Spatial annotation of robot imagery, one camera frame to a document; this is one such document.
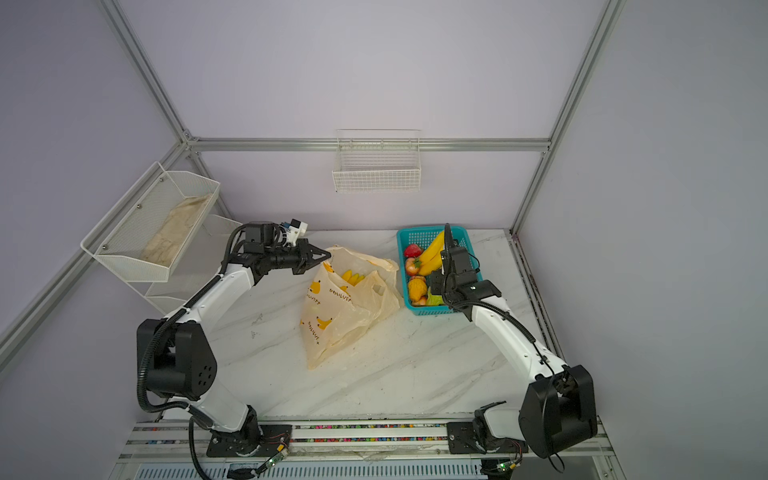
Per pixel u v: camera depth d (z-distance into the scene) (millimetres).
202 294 523
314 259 783
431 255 1006
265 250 691
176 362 453
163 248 752
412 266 979
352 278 1001
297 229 800
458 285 625
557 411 405
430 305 910
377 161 1073
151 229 782
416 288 930
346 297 783
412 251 1048
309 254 791
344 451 732
